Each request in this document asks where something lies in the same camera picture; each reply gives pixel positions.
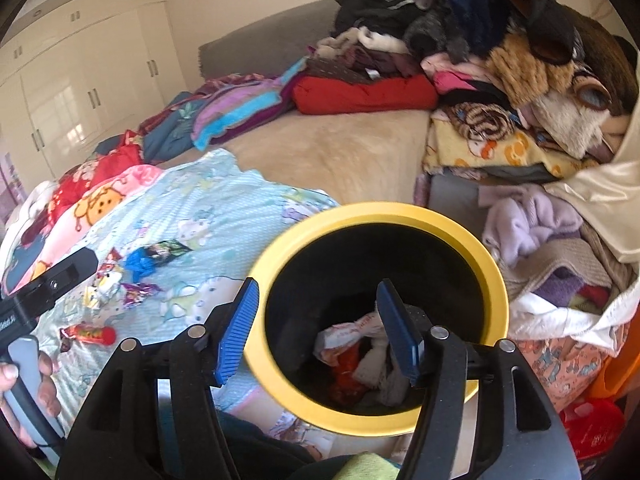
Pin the white red printed wrapper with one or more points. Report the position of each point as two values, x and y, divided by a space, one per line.
345 335

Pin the red folded cloth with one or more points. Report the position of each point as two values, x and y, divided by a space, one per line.
365 92

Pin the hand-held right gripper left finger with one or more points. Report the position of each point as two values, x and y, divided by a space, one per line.
237 330

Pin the pile of mixed clothes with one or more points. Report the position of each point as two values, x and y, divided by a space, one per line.
500 35

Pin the pink patterned cloth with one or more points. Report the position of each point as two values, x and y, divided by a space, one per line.
565 360

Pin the grey upholstered headboard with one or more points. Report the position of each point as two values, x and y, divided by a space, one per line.
270 35

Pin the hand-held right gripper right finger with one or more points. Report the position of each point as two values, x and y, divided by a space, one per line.
397 330

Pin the red floral quilt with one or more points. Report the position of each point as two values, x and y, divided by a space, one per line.
125 152

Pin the white wardrobe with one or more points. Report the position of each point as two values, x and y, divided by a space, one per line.
75 60

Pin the person's left hand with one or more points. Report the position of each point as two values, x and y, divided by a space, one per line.
47 385

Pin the beige fleece bed sheet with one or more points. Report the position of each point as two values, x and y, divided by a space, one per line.
330 145

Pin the yellow cartoon blanket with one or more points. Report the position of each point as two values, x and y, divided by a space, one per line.
480 152

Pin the yellow waste bin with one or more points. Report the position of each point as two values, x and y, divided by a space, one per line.
380 210

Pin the cream satin cloth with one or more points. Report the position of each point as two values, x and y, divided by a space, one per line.
605 180

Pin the red candy tube wrapper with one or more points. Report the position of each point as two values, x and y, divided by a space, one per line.
90 334

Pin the blue crumpled wrapper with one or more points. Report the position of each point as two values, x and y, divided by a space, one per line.
142 265

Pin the pink cartoon bear blanket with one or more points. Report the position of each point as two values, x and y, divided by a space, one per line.
100 205

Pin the red plastic bag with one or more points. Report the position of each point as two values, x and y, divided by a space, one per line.
590 425

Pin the white crumpled tissue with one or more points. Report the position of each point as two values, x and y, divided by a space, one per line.
385 377

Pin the magenta foil wrapper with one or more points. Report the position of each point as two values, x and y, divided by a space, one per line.
137 289

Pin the orange red crumpled wrapper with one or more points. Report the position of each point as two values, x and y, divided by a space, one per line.
346 380

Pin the blue floral quilt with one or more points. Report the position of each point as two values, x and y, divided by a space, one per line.
170 125

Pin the dark printed snack wrapper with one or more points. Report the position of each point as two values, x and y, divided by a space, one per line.
167 249

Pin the purple striped pillow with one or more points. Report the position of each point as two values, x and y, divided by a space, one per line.
235 110

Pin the blue cartoon cat blanket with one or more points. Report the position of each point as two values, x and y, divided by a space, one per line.
210 200

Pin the red silver crumpled wrapper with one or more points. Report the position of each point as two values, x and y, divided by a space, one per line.
107 280

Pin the lavender fleece garment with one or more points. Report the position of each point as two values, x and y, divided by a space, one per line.
530 220

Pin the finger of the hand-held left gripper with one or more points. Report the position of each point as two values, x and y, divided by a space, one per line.
80 262

